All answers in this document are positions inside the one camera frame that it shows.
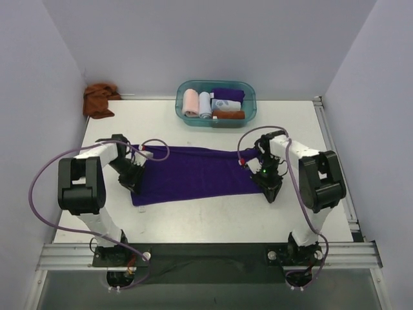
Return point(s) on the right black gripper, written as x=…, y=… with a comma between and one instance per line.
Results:
x=269, y=180

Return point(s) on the purple folded towel in basket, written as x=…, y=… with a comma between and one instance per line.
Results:
x=228, y=94

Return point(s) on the brown crumpled towel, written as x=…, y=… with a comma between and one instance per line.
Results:
x=96, y=99

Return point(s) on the teal plastic basket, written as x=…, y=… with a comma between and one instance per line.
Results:
x=249, y=105

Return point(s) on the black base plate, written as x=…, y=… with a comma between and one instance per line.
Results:
x=209, y=263

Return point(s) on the light blue rolled towel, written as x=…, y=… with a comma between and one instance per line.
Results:
x=205, y=110

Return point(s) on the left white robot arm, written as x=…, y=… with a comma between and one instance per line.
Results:
x=82, y=190

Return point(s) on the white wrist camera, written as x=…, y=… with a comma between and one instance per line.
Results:
x=254, y=165
x=141, y=156

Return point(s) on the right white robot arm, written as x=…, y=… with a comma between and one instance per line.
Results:
x=319, y=188

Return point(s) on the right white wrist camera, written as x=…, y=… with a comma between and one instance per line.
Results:
x=254, y=165

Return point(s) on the brown rolled towel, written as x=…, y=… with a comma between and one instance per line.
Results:
x=220, y=114

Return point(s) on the aluminium front rail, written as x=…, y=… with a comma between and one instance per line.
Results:
x=78, y=257

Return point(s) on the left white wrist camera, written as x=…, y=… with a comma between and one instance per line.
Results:
x=141, y=156

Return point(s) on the purple towel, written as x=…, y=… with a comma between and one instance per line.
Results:
x=191, y=173
x=228, y=94

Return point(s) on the white patterned rolled towel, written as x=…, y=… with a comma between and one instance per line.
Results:
x=225, y=105

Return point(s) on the pink rolled towel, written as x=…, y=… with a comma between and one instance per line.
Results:
x=190, y=103

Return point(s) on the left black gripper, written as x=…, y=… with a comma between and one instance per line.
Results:
x=131, y=176

